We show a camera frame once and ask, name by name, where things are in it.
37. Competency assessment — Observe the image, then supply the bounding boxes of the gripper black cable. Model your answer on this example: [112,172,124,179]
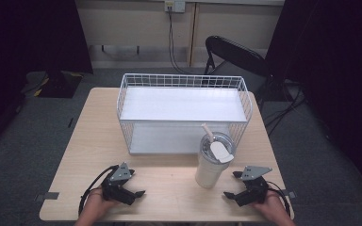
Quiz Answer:
[77,164,121,217]
[266,180,292,218]

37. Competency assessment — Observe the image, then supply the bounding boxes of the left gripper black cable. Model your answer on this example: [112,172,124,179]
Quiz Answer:
[77,164,121,217]

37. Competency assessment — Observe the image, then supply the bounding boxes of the white wall socket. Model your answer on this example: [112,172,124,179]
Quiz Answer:
[164,0,187,14]

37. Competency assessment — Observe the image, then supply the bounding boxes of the dark curtain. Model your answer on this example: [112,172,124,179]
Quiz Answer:
[264,0,362,202]

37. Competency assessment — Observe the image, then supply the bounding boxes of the grey tape strip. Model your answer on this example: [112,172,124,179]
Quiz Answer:
[282,189,297,200]
[34,191,60,202]

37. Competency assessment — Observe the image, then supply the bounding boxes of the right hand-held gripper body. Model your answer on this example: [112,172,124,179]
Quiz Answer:
[235,165,273,208]

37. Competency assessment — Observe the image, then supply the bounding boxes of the black wall socket cable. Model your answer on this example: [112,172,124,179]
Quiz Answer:
[167,7,204,76]

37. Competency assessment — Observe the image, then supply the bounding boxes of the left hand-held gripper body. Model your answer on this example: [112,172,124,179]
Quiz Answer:
[101,161,137,207]

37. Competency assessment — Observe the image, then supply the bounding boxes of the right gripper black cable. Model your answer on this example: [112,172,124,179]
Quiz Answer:
[266,180,292,218]

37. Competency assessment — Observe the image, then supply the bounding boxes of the person's left hand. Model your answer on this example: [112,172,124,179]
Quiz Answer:
[82,187,121,221]

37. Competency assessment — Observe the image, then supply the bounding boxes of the white tumbler cup with straw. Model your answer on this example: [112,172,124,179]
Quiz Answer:
[194,122,237,189]

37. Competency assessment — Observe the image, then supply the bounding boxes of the person's right hand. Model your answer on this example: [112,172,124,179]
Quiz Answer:
[250,189,285,218]

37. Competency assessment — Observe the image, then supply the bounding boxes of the black folding chair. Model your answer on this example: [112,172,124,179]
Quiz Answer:
[203,35,276,97]

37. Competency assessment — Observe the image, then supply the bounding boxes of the white wire shelf rack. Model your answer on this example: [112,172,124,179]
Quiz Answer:
[116,73,254,155]

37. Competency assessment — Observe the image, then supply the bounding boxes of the black floor cables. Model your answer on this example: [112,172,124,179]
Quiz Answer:
[259,79,310,137]

